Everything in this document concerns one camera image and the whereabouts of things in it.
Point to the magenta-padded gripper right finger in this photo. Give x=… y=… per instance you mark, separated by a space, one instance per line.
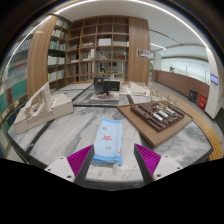
x=148 y=157

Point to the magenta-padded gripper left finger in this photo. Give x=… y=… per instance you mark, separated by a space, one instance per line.
x=80 y=159

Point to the light blue printed towel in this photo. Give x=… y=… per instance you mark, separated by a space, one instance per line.
x=108 y=140

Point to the dark brown architectural site model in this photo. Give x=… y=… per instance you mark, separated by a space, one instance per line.
x=156 y=115

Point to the white architectural building model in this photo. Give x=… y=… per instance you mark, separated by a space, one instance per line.
x=43 y=108

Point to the curved wooden slatted bench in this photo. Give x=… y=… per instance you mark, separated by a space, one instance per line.
x=208 y=130

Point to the small white architectural model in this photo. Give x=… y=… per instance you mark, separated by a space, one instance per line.
x=138 y=89

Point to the dark waste bin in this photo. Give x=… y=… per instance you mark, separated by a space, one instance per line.
x=193 y=96

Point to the red cabinet box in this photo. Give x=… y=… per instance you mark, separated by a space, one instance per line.
x=203 y=102

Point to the dark grey block building model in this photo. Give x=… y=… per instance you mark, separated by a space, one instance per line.
x=106 y=85

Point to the glass-fronted bookshelf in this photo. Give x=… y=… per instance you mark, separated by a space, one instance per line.
x=13 y=86

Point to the tall wooden shelf unit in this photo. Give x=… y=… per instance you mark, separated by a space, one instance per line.
x=103 y=43

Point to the wall-mounted display screen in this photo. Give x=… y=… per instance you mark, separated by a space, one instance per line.
x=214 y=79

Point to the framed wall poster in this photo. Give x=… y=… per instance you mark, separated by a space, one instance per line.
x=143 y=53

